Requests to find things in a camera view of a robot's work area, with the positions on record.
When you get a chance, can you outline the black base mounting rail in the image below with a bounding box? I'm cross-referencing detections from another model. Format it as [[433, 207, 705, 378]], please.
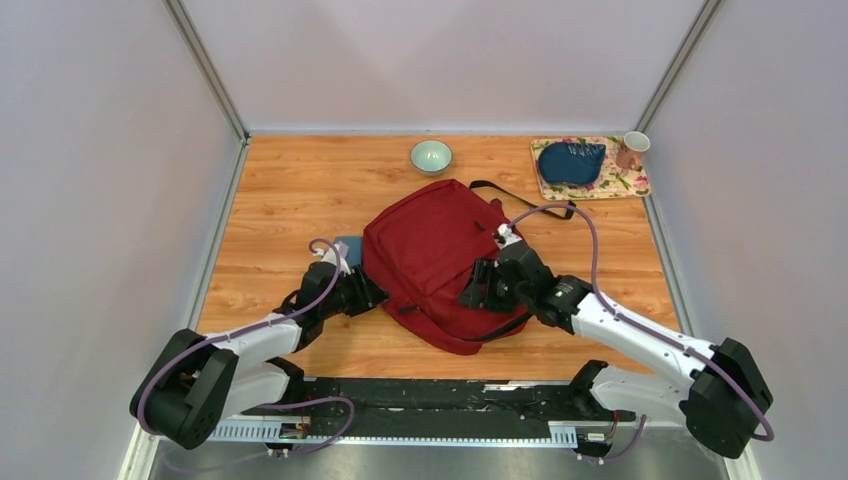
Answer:
[[283, 377, 635, 439]]

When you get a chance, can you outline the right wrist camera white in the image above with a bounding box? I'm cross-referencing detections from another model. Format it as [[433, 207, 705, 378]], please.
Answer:
[[493, 223, 524, 250]]

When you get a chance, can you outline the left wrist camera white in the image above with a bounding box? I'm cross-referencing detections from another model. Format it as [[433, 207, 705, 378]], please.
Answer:
[[313, 242, 351, 275]]

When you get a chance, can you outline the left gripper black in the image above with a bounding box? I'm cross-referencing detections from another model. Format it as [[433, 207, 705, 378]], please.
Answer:
[[320, 264, 392, 320]]

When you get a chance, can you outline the pale green ceramic bowl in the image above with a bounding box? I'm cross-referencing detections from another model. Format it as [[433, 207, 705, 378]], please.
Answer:
[[410, 139, 453, 176]]

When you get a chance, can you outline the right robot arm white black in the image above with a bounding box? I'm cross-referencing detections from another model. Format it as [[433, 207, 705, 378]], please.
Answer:
[[458, 241, 774, 459]]

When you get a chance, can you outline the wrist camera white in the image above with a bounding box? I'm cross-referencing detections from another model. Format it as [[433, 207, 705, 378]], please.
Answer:
[[493, 223, 524, 250], [313, 242, 351, 275]]

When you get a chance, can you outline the dark red student backpack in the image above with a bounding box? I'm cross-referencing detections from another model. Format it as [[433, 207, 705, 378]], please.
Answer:
[[362, 179, 530, 355]]

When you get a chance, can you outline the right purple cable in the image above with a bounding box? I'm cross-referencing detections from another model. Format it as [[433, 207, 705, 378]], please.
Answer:
[[508, 203, 776, 464]]

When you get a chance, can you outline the purple cable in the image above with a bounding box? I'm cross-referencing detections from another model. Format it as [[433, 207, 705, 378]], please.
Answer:
[[135, 238, 356, 457], [508, 203, 776, 464]]

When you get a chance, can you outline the floral rectangular tray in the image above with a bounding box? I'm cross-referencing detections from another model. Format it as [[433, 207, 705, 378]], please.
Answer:
[[530, 135, 651, 201]]

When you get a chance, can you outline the small blue wallet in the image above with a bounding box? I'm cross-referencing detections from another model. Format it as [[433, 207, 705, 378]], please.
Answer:
[[334, 235, 363, 268]]

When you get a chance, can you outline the aluminium frame rail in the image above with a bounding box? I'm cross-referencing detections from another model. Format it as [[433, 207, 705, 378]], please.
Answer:
[[119, 374, 743, 480]]

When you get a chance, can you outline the pink floral mug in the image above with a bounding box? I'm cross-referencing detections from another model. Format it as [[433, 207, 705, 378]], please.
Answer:
[[615, 131, 651, 170]]

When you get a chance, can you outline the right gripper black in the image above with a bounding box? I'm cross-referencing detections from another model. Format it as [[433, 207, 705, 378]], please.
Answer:
[[455, 257, 532, 315]]

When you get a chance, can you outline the dark blue leaf plate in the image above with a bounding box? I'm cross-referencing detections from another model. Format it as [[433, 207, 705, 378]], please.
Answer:
[[537, 141, 606, 186]]

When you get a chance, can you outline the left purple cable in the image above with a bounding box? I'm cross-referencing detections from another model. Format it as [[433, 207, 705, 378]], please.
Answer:
[[135, 238, 356, 457]]

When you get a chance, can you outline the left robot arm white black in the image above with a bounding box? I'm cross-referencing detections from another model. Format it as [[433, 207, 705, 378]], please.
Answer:
[[129, 261, 390, 450]]

